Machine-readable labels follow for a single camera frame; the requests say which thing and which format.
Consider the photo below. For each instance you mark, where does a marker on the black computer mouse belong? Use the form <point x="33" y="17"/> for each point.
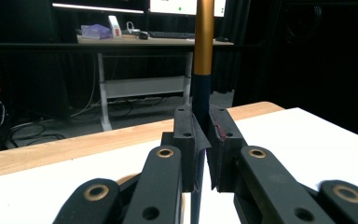
<point x="222" y="39"/>
<point x="143" y="35"/>

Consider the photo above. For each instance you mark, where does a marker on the black keyboard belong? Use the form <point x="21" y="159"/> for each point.
<point x="171" y="34"/>

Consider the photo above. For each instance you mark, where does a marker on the desk with white frame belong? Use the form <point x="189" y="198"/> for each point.
<point x="143" y="87"/>

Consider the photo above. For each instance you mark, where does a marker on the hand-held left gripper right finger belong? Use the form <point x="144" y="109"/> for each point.
<point x="225" y="146"/>

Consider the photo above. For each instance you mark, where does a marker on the computer monitor white screen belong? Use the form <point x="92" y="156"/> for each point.
<point x="174" y="6"/>

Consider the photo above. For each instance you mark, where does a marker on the purple plastic bag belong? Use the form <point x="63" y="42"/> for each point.
<point x="96" y="31"/>

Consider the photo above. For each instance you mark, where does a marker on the black pencil with gold end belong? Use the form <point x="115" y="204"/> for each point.
<point x="203" y="37"/>

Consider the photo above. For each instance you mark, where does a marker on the white board sheet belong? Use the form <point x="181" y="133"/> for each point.
<point x="292" y="133"/>

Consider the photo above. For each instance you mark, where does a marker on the white box red label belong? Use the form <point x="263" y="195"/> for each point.
<point x="115" y="28"/>

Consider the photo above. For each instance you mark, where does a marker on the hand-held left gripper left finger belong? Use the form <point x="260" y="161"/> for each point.
<point x="186" y="137"/>

